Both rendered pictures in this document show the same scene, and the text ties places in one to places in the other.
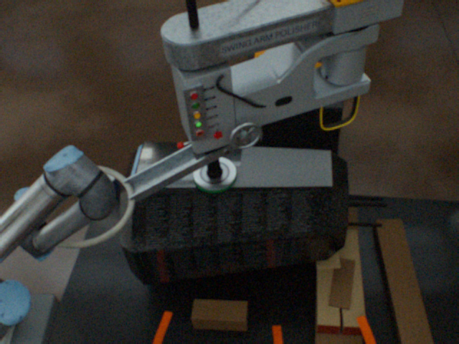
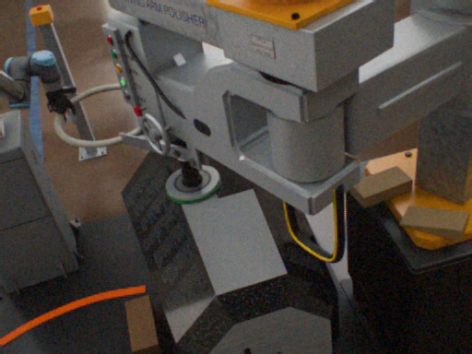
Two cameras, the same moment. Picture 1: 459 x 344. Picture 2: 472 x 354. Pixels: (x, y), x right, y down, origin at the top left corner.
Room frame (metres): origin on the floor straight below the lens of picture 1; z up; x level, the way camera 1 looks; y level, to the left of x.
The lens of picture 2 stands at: (1.36, -1.60, 2.09)
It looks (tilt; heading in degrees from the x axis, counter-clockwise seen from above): 37 degrees down; 71
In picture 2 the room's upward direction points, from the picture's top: 11 degrees counter-clockwise
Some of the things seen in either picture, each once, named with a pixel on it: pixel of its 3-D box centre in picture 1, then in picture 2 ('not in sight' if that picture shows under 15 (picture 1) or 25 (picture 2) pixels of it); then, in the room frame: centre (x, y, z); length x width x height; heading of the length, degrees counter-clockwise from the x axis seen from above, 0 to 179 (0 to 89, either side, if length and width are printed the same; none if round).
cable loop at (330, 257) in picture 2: (338, 104); (312, 216); (1.92, -0.59, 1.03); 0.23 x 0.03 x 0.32; 105
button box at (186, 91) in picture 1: (196, 112); (123, 66); (1.63, 0.09, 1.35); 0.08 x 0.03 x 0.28; 105
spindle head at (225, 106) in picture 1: (222, 95); (179, 78); (1.78, -0.03, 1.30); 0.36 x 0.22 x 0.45; 105
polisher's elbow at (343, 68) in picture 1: (343, 55); (306, 131); (1.93, -0.59, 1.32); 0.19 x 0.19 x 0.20
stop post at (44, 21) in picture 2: not in sight; (68, 86); (1.54, 1.93, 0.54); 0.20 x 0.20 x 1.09; 77
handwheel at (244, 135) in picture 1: (242, 130); (164, 130); (1.67, -0.10, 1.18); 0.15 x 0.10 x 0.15; 105
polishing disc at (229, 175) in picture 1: (214, 173); (193, 182); (1.76, 0.05, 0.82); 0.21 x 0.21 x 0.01
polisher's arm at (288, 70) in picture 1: (290, 80); (237, 114); (1.85, -0.34, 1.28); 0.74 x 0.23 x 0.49; 105
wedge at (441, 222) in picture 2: not in sight; (433, 218); (2.37, -0.62, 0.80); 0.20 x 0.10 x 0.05; 123
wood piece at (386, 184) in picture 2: not in sight; (381, 186); (2.33, -0.38, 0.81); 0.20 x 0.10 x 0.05; 175
